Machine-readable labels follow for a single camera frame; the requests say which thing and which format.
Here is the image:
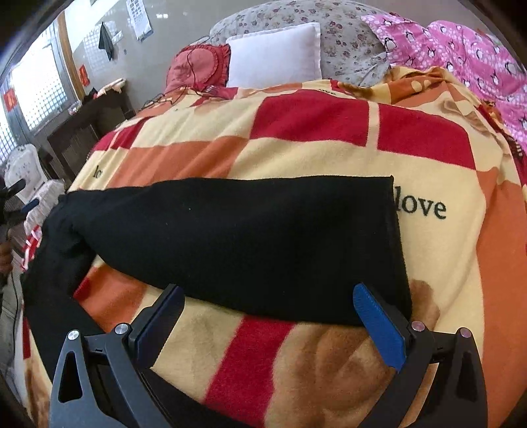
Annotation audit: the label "red round frilled cushion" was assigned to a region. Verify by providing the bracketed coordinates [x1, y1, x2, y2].
[167, 43, 239, 99]

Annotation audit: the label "eye chart wall poster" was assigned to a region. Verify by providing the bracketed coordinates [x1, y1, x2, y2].
[125, 0, 154, 42]

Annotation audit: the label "metal lattice door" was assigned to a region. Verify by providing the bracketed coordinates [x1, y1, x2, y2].
[0, 25, 83, 165]

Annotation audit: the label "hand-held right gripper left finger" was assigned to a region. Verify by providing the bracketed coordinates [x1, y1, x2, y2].
[48, 283, 186, 428]

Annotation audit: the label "red orange checkered blanket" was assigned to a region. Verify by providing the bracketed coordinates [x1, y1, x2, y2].
[16, 66, 527, 428]

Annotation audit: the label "dark cloth hanging on wall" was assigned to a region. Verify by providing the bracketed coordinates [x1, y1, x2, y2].
[98, 22, 114, 62]

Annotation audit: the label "thin black cable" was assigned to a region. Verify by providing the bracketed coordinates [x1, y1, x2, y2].
[140, 45, 231, 110]

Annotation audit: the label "white plastic chair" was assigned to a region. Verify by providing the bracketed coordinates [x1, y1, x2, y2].
[4, 146, 67, 231]

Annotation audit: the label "black pants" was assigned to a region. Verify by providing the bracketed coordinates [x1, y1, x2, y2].
[22, 175, 413, 428]

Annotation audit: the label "dark wooden desk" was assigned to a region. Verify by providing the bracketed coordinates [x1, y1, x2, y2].
[46, 88, 136, 179]

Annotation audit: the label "white pillow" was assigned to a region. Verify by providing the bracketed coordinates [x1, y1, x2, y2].
[226, 22, 322, 88]

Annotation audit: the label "pale pink cloth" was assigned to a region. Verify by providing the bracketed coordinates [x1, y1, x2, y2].
[96, 77, 126, 97]

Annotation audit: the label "grey floral bedding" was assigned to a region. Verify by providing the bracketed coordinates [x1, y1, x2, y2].
[210, 0, 396, 87]

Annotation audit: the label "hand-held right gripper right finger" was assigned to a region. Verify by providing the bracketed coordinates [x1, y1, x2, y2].
[353, 282, 488, 428]

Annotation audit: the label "pink penguin print blanket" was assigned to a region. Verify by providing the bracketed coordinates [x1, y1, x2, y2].
[361, 12, 527, 143]

